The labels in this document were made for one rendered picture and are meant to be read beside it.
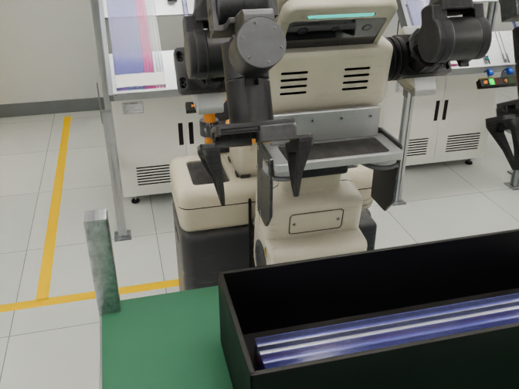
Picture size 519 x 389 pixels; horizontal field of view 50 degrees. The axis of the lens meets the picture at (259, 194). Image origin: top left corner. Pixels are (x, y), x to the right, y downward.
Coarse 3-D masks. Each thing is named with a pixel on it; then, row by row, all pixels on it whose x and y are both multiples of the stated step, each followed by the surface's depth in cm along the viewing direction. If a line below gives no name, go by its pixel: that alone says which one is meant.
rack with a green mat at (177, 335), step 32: (96, 224) 71; (96, 256) 73; (96, 288) 76; (128, 320) 77; (160, 320) 77; (192, 320) 77; (128, 352) 71; (160, 352) 71; (192, 352) 71; (128, 384) 67; (160, 384) 67; (192, 384) 67; (224, 384) 67
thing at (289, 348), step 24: (408, 312) 71; (432, 312) 71; (456, 312) 71; (480, 312) 71; (504, 312) 71; (288, 336) 67; (312, 336) 67; (336, 336) 67; (360, 336) 67; (384, 336) 67; (408, 336) 67; (432, 336) 67; (264, 360) 64; (288, 360) 64
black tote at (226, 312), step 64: (384, 256) 72; (448, 256) 75; (512, 256) 78; (256, 320) 72; (320, 320) 75; (256, 384) 54; (320, 384) 56; (384, 384) 58; (448, 384) 61; (512, 384) 64
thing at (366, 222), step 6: (360, 216) 141; (366, 216) 141; (360, 222) 138; (366, 222) 139; (372, 222) 139; (360, 228) 138; (366, 228) 138; (372, 228) 139; (366, 234) 139; (372, 234) 139; (366, 240) 140; (372, 240) 140; (372, 246) 141
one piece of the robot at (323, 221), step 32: (288, 64) 102; (320, 64) 104; (352, 64) 105; (384, 64) 107; (288, 96) 106; (320, 96) 108; (352, 96) 110; (384, 96) 112; (256, 192) 124; (288, 192) 120; (320, 192) 121; (352, 192) 122; (256, 224) 128; (288, 224) 120; (320, 224) 122; (352, 224) 124; (256, 256) 131; (288, 256) 119; (320, 256) 121
